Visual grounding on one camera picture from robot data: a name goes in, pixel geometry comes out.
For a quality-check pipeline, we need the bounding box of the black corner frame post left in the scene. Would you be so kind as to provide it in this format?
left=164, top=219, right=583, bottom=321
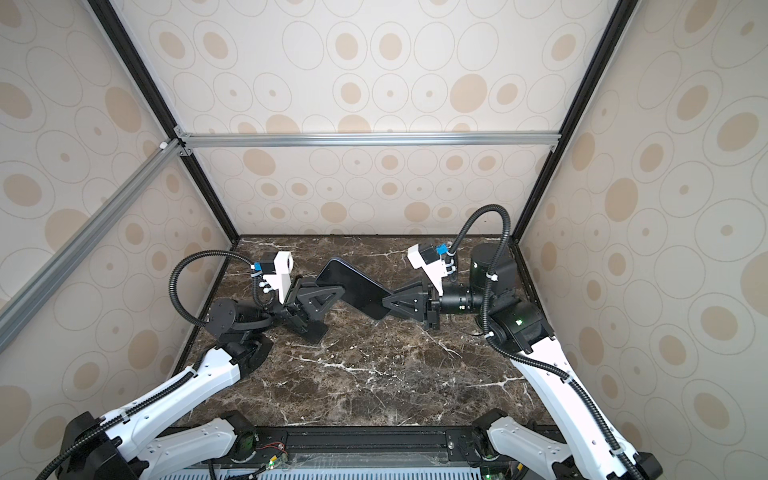
left=87, top=0, right=240, bottom=246

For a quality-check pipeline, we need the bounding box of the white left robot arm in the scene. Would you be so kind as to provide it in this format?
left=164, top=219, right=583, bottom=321
left=39, top=278, right=345, bottom=479

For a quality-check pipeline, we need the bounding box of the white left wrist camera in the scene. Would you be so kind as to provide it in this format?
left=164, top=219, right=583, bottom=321
left=251, top=251, right=294, bottom=304

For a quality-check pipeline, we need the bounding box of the silver aluminium rail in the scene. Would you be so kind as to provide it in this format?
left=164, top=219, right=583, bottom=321
left=181, top=131, right=560, bottom=148
left=1, top=139, right=181, bottom=350

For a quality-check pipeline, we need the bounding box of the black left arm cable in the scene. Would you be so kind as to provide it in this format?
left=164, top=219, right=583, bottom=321
left=34, top=250, right=274, bottom=480

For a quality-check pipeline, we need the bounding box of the black corner frame post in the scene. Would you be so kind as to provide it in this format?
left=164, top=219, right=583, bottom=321
left=510, top=0, right=640, bottom=246
left=87, top=0, right=240, bottom=246

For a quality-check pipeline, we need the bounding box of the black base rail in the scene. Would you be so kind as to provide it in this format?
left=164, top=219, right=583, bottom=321
left=206, top=422, right=541, bottom=480

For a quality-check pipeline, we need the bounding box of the black corner frame post right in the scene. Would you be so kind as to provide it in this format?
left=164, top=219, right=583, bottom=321
left=510, top=0, right=640, bottom=246

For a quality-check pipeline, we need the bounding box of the silver aluminium rail left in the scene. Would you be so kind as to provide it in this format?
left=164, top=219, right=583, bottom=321
left=1, top=139, right=181, bottom=350

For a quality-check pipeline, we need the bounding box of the silver aluminium rail back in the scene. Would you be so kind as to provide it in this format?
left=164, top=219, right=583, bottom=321
left=181, top=131, right=560, bottom=148

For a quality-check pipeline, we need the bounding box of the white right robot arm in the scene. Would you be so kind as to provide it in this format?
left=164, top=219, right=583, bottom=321
left=383, top=243, right=663, bottom=479

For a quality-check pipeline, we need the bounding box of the black smartphone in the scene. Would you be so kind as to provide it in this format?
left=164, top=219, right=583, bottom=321
left=316, top=258, right=391, bottom=320

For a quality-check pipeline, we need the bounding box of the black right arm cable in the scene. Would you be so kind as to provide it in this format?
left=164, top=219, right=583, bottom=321
left=446, top=203, right=646, bottom=480

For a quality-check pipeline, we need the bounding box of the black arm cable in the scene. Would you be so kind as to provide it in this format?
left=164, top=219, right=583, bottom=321
left=34, top=250, right=274, bottom=480
left=446, top=203, right=646, bottom=480

